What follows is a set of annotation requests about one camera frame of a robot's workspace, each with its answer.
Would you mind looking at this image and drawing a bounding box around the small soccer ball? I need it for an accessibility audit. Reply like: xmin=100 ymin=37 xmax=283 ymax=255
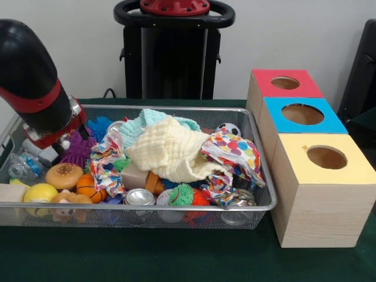
xmin=215 ymin=122 xmax=242 ymax=138

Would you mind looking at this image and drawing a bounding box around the wooden box with three holes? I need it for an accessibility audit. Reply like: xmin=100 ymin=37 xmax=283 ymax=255
xmin=246 ymin=69 xmax=376 ymax=249

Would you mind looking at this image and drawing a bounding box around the silver mesh bin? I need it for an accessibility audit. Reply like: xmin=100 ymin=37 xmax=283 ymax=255
xmin=0 ymin=103 xmax=278 ymax=229

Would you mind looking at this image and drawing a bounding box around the small orange basketball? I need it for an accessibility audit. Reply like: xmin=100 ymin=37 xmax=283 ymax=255
xmin=76 ymin=173 xmax=109 ymax=204

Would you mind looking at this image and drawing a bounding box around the cream muslin cloth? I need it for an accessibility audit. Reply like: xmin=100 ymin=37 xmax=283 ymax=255
xmin=126 ymin=115 xmax=234 ymax=183

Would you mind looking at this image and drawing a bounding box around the black panel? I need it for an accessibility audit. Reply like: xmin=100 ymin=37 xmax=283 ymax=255
xmin=337 ymin=19 xmax=376 ymax=118

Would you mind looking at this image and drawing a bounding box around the purple spiky ball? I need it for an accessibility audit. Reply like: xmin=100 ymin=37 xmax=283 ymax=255
xmin=60 ymin=130 xmax=98 ymax=165

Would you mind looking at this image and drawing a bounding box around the yellow ball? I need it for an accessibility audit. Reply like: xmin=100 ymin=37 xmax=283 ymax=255
xmin=23 ymin=183 xmax=59 ymax=217

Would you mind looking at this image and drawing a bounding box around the dark green table cloth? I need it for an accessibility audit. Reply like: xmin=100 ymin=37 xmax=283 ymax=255
xmin=343 ymin=107 xmax=376 ymax=147
xmin=0 ymin=98 xmax=376 ymax=282

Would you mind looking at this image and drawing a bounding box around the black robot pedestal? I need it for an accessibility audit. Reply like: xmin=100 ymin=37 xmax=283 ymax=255
xmin=113 ymin=0 xmax=236 ymax=100

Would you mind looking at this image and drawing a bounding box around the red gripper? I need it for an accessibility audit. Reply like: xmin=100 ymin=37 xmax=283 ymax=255
xmin=32 ymin=101 xmax=90 ymax=156

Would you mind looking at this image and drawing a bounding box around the polka dot paper napkin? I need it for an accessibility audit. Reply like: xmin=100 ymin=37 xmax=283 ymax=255
xmin=201 ymin=130 xmax=266 ymax=188

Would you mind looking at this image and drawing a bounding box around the blue spiky ball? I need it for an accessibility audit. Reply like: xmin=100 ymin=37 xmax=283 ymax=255
xmin=87 ymin=116 xmax=114 ymax=139

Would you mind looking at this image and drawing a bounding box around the crushed clear water bottle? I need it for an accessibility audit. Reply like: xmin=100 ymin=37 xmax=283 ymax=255
xmin=8 ymin=152 xmax=44 ymax=179

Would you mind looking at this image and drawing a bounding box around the brown monkey plush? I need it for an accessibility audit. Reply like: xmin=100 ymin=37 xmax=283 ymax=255
xmin=52 ymin=189 xmax=94 ymax=223

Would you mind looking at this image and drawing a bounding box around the light blue muslin cloth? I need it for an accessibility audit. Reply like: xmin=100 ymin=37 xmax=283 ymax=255
xmin=119 ymin=108 xmax=202 ymax=147

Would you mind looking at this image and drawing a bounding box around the silver drink can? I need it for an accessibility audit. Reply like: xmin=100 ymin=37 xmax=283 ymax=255
xmin=125 ymin=188 xmax=156 ymax=217

